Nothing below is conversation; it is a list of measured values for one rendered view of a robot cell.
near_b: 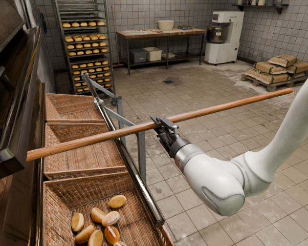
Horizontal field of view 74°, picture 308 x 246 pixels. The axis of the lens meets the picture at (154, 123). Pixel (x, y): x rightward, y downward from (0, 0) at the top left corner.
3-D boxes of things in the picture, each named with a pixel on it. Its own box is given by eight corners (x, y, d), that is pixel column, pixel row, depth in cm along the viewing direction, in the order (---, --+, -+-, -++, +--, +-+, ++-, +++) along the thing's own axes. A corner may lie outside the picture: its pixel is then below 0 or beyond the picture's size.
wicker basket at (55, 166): (55, 209, 118) (41, 174, 103) (53, 152, 162) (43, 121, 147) (135, 183, 134) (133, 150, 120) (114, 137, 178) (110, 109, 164)
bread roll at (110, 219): (116, 207, 112) (121, 211, 107) (118, 217, 113) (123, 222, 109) (99, 217, 105) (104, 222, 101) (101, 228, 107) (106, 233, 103)
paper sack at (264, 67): (286, 75, 414) (289, 67, 405) (271, 76, 404) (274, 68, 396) (264, 67, 465) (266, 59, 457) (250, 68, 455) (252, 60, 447)
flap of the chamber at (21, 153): (26, 169, 30) (-139, 238, 26) (42, 28, 170) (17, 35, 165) (16, 157, 29) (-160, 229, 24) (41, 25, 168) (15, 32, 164)
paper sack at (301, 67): (292, 75, 419) (295, 67, 410) (276, 70, 448) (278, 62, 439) (313, 70, 438) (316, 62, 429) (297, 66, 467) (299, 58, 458)
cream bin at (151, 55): (149, 61, 524) (149, 51, 511) (142, 56, 562) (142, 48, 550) (162, 59, 537) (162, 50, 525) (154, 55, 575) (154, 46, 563)
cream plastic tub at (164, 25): (162, 31, 512) (162, 22, 501) (154, 29, 545) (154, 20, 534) (176, 30, 527) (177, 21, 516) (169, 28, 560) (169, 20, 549)
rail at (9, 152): (16, 157, 29) (1, 163, 29) (41, 25, 168) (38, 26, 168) (8, 147, 28) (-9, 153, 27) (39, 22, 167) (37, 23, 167)
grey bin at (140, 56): (133, 63, 509) (133, 53, 497) (127, 58, 548) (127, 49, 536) (147, 61, 522) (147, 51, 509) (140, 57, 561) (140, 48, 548)
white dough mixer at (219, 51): (210, 67, 558) (218, 12, 489) (198, 62, 604) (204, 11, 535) (236, 63, 590) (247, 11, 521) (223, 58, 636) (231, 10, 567)
